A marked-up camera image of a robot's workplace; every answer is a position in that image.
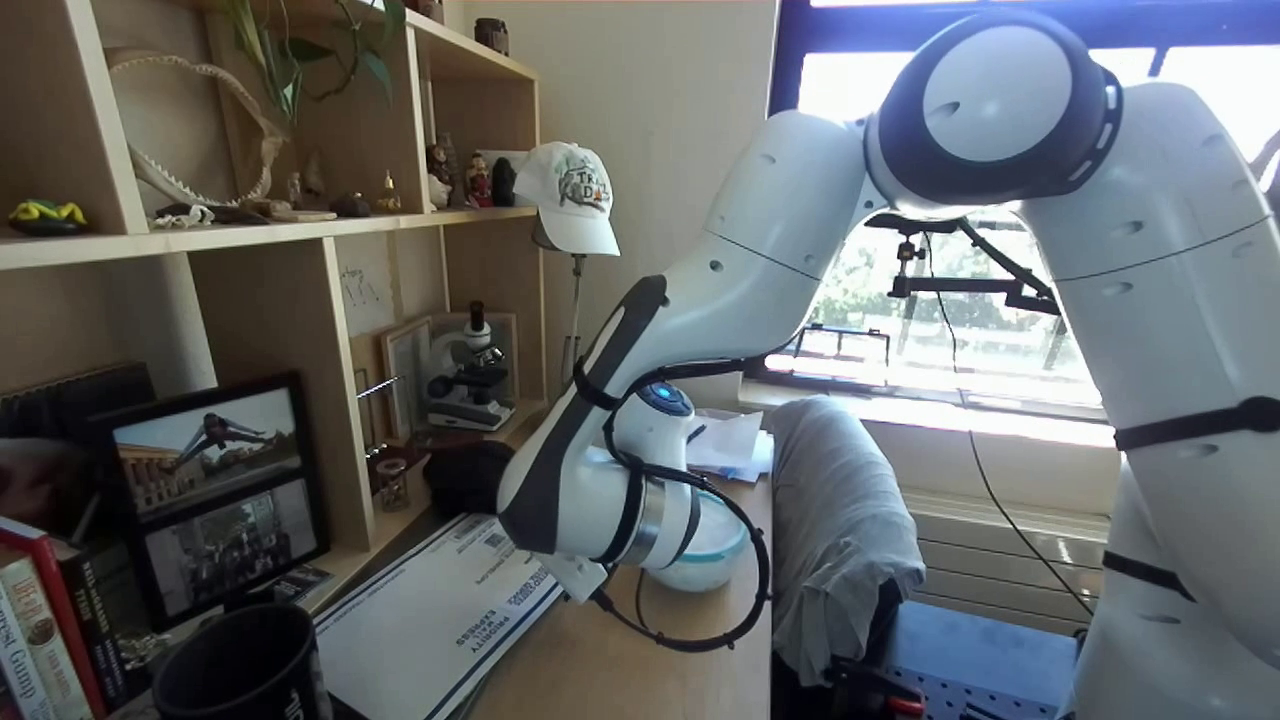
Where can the small brown bowl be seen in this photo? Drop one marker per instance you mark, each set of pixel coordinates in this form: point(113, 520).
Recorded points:
point(392, 479)

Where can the black mug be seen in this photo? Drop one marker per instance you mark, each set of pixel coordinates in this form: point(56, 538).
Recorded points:
point(241, 664)

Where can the light blue lidded bowl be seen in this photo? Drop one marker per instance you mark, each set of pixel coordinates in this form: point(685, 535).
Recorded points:
point(713, 562)

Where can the black cloth beanie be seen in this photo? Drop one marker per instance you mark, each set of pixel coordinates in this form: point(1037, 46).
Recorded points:
point(466, 479)

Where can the black and white microscope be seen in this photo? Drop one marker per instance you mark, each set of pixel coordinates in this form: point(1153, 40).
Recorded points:
point(468, 367)

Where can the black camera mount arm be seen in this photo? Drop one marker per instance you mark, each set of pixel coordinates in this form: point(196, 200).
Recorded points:
point(981, 277)

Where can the small dark jar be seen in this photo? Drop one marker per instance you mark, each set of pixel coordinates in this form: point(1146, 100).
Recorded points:
point(492, 32)

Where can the green toy figure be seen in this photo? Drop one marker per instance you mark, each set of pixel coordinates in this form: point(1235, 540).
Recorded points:
point(50, 213)

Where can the wooden shelf unit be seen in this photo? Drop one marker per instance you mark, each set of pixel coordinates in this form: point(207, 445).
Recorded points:
point(264, 345)

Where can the black photo frame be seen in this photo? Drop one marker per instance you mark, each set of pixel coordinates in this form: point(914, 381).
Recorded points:
point(212, 493)

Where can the red spine book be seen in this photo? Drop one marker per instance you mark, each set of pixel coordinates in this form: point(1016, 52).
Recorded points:
point(55, 615)

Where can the white paper sheet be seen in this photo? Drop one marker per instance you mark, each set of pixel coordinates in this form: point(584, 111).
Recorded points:
point(427, 620)

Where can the blue perforated plate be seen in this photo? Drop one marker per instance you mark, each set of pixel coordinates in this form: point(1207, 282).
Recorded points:
point(981, 664)

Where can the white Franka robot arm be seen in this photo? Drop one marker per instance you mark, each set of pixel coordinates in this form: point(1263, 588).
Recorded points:
point(1134, 267)

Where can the green potted vine plant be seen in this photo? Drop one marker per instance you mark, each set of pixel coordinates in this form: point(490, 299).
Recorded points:
point(285, 46)

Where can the white baseball cap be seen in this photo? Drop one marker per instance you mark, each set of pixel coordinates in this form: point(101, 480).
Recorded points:
point(574, 200)

